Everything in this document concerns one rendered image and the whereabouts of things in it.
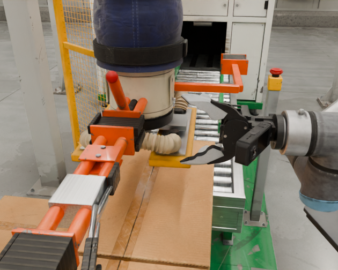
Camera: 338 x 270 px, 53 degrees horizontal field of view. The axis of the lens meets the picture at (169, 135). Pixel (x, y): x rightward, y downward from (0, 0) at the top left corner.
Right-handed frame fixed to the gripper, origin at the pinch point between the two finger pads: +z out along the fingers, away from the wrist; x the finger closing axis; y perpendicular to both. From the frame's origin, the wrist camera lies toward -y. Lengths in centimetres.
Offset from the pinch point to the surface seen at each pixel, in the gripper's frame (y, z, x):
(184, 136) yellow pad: 18.4, 0.0, -10.5
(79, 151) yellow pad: 8.8, 25.1, -11.0
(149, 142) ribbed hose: 4.2, 6.7, -5.1
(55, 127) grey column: 148, 100, -75
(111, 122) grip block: -0.7, 13.4, 1.8
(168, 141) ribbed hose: 5.2, 2.8, -5.0
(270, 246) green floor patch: 98, -50, -124
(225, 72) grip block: 49, -11, -2
